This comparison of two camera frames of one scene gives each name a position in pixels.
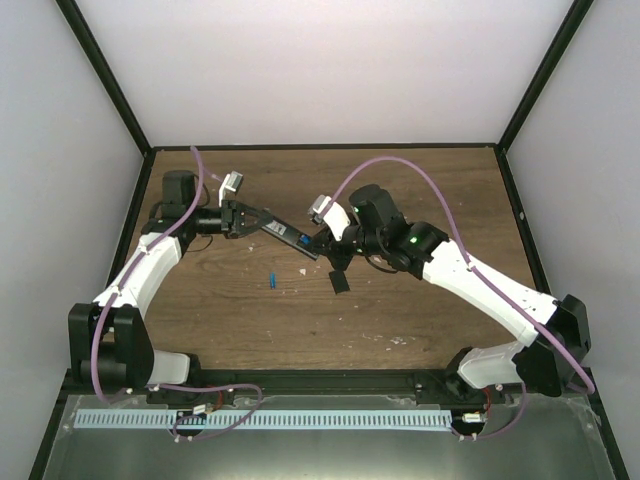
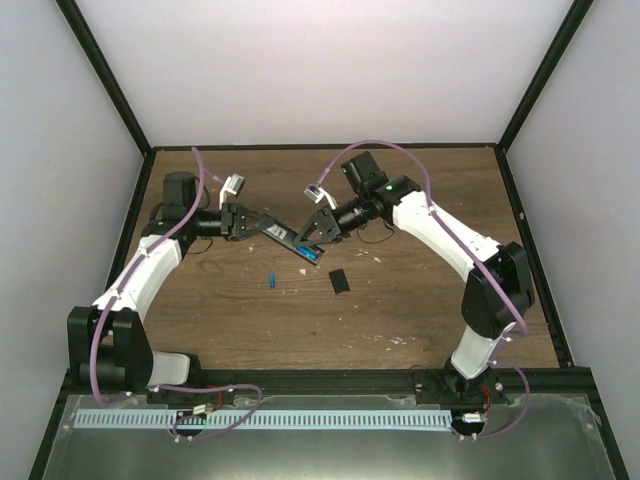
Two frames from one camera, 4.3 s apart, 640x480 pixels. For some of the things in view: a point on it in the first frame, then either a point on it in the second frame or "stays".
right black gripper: [340, 261] → [328, 225]
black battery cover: [339, 281] stays
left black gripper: [233, 226] stays
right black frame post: [576, 15] stays
